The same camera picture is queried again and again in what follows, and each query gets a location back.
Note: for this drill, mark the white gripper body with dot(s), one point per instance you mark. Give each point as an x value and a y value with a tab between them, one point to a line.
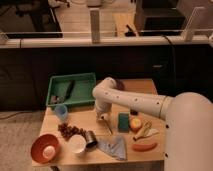
101	109

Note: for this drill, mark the metal fork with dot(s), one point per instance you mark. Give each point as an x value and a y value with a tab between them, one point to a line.
108	127

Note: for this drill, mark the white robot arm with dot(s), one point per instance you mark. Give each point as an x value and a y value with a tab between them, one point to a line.
188	118

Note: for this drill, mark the black spatula in tray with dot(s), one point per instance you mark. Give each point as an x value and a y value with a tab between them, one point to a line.
69	89

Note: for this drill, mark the green plastic tray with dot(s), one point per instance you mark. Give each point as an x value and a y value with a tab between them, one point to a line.
81	93

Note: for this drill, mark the small grey item in tray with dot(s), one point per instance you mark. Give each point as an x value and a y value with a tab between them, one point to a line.
54	99

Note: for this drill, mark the green sponge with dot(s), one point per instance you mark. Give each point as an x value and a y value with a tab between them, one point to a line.
123	122

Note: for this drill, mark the small black block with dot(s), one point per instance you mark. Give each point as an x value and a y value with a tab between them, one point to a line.
133	112

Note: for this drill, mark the metal can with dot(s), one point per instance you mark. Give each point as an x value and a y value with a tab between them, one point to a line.
91	140

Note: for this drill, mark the peach fruit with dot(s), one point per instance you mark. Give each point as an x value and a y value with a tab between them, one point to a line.
135	124

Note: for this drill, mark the blue grey cloth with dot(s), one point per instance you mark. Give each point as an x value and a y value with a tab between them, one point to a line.
115	148

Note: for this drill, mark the wooden table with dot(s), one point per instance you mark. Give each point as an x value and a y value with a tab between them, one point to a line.
85	118

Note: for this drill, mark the blue plastic cup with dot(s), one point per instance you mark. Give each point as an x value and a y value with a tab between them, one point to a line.
61	112

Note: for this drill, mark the bunch of dark grapes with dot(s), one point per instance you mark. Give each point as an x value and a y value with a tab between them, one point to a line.
68	131

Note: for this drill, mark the white cup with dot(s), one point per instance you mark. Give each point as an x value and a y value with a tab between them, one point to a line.
77	144

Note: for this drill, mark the banana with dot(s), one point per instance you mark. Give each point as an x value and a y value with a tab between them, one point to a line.
146	131

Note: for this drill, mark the orange bowl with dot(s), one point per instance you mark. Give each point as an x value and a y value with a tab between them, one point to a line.
40	144

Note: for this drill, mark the white egg in bowl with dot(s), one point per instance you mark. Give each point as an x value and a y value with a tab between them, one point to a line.
49	152

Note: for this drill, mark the black monitor box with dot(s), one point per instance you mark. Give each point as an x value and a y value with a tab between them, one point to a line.
158	17

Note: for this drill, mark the white post on counter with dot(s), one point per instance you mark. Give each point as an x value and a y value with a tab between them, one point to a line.
95	25

